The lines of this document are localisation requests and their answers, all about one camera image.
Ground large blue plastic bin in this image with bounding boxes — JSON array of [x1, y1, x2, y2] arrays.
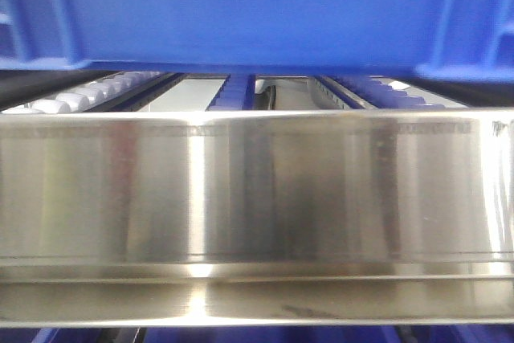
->
[[1, 0, 513, 82]]

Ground blue roller track centre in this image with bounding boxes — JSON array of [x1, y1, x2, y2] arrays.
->
[[206, 74, 256, 111]]

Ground blue roller track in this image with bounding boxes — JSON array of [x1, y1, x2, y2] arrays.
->
[[308, 76, 466, 109], [206, 74, 256, 111]]

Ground blue roller track right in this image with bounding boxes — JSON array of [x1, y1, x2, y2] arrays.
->
[[308, 76, 466, 109]]

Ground white roller track left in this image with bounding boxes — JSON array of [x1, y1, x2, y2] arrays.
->
[[1, 71, 164, 115]]

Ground lower middle blue bin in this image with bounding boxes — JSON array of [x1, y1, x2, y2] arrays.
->
[[144, 326, 400, 343]]

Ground lower right blue bin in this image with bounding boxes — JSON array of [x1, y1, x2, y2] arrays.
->
[[411, 324, 513, 343]]

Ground lower left blue bin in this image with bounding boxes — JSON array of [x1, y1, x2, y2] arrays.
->
[[0, 328, 59, 343]]

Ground stainless steel shelf front rail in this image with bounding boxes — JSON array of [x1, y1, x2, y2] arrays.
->
[[1, 108, 513, 327]]

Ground lower metal divider rail left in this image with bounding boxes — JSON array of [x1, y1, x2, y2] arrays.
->
[[96, 327, 145, 343]]

